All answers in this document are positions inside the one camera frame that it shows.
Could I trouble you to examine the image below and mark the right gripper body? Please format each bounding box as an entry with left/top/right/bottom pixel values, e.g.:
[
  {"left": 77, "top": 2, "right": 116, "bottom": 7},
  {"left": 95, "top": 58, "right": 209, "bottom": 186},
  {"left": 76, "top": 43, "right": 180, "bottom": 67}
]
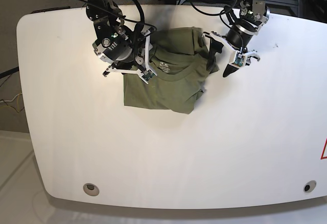
[{"left": 102, "top": 27, "right": 156, "bottom": 78}]

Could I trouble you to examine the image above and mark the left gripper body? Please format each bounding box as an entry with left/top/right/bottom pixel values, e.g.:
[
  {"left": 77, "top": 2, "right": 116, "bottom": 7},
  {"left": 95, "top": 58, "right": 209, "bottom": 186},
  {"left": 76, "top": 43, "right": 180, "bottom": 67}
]
[{"left": 202, "top": 31, "right": 260, "bottom": 63}]

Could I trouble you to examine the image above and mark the olive green T-shirt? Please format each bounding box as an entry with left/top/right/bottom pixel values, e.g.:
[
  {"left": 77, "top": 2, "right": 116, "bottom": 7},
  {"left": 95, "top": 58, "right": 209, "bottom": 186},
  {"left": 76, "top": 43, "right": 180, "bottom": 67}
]
[{"left": 124, "top": 27, "right": 218, "bottom": 114}]

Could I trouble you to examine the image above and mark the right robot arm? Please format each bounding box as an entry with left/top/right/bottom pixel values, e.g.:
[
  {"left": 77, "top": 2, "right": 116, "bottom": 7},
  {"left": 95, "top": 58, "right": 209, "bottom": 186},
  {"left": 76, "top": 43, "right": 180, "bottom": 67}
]
[{"left": 84, "top": 0, "right": 157, "bottom": 83}]

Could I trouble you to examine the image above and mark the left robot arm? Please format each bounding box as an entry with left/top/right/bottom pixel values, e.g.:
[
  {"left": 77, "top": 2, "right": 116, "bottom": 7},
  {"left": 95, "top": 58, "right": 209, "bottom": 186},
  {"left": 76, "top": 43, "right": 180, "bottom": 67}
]
[{"left": 202, "top": 0, "right": 270, "bottom": 78}]

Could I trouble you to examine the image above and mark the red triangle warning sticker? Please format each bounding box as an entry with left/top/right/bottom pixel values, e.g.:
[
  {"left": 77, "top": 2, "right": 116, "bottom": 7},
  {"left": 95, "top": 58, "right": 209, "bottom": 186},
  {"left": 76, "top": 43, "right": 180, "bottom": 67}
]
[{"left": 320, "top": 140, "right": 327, "bottom": 160}]

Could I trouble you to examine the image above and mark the right table grommet hole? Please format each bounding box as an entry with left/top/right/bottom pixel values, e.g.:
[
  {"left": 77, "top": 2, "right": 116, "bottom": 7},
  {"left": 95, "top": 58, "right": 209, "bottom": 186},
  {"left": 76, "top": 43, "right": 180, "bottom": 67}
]
[{"left": 303, "top": 181, "right": 317, "bottom": 193}]

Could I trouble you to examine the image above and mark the table grommet hole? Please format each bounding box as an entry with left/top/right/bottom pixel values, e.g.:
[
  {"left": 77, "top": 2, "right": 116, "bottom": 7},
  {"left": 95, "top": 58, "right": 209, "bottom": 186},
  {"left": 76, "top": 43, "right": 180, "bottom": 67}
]
[
  {"left": 303, "top": 181, "right": 317, "bottom": 193},
  {"left": 83, "top": 183, "right": 100, "bottom": 196}
]

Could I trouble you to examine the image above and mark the left table grommet hole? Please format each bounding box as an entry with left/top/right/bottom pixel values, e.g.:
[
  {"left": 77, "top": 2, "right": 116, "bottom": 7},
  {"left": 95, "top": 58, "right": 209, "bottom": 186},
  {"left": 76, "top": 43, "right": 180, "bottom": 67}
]
[{"left": 83, "top": 183, "right": 100, "bottom": 196}]

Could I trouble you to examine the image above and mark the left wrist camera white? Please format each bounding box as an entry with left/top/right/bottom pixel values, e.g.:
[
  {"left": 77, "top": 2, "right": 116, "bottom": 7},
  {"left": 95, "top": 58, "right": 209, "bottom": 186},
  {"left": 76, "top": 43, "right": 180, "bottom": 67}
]
[{"left": 228, "top": 51, "right": 250, "bottom": 69}]

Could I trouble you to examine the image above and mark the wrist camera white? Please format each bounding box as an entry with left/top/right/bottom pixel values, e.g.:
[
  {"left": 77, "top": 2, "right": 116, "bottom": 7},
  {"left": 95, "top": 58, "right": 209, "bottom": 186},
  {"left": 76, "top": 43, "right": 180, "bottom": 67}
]
[
  {"left": 140, "top": 70, "right": 157, "bottom": 84},
  {"left": 228, "top": 51, "right": 250, "bottom": 69}
]

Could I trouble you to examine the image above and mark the black looped cable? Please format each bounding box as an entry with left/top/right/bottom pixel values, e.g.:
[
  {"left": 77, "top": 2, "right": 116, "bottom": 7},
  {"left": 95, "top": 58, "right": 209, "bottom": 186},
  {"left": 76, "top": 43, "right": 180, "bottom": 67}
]
[{"left": 186, "top": 0, "right": 230, "bottom": 16}]

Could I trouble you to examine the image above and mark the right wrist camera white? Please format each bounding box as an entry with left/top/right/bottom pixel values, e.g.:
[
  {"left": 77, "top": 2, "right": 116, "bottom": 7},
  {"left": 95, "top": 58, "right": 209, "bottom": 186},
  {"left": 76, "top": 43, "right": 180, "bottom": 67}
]
[{"left": 140, "top": 70, "right": 157, "bottom": 84}]

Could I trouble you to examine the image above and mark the yellow cable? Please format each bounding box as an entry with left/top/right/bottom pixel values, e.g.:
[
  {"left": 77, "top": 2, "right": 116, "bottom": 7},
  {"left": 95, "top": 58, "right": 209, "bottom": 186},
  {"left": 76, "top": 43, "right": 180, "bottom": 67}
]
[{"left": 0, "top": 93, "right": 25, "bottom": 115}]

